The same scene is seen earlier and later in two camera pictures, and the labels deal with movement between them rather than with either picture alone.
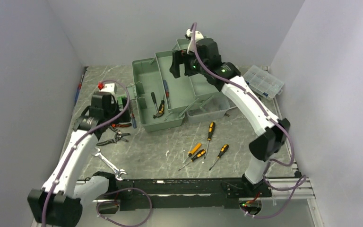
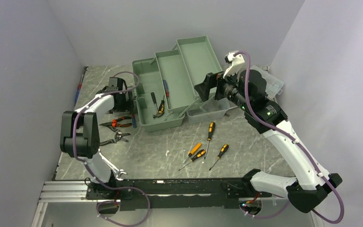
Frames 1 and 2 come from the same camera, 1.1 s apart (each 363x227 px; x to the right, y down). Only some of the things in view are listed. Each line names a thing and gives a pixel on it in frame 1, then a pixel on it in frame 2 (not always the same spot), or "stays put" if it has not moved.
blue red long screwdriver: (167, 91) stays put
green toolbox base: (147, 79) stays put
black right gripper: (180, 57) to (212, 80)
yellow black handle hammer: (161, 109) stays put
